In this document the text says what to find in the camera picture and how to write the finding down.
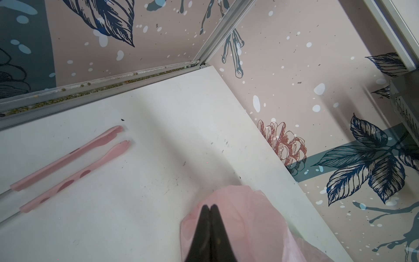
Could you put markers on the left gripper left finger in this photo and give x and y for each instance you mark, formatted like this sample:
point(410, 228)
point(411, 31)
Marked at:
point(200, 250)

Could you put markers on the pink plastic bag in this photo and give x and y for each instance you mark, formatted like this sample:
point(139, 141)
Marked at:
point(256, 230)

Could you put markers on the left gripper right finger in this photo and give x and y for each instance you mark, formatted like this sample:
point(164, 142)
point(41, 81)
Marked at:
point(220, 247)

